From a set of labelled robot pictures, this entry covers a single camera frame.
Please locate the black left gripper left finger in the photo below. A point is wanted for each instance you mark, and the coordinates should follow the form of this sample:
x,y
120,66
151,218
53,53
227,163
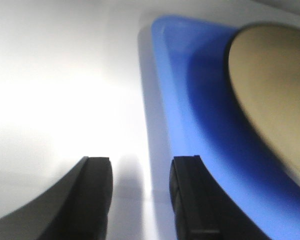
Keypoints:
x,y
74,208

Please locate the blue plastic tray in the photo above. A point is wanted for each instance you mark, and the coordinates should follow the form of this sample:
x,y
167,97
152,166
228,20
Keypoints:
x,y
203,119

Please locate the beige plate black rim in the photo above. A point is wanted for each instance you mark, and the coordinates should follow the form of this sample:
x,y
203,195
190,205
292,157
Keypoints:
x,y
263,70

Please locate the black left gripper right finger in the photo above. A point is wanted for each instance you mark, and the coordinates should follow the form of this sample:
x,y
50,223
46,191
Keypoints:
x,y
202,210

